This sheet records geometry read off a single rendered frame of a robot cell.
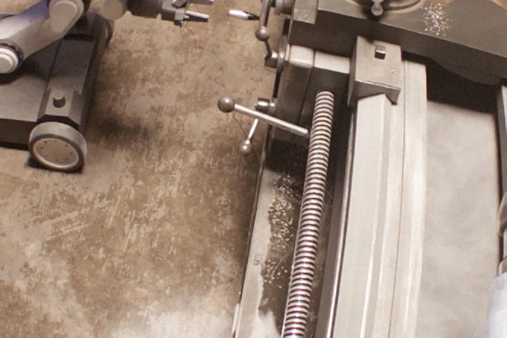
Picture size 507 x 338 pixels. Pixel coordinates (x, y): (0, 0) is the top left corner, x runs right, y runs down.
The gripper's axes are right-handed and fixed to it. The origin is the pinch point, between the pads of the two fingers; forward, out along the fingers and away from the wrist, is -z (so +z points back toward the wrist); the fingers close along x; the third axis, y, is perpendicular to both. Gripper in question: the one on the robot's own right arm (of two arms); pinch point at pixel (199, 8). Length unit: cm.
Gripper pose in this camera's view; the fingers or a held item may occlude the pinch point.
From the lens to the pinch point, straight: 197.7
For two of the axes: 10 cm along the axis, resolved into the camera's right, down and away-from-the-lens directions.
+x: 1.5, -8.3, 5.4
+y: -1.1, 5.3, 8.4
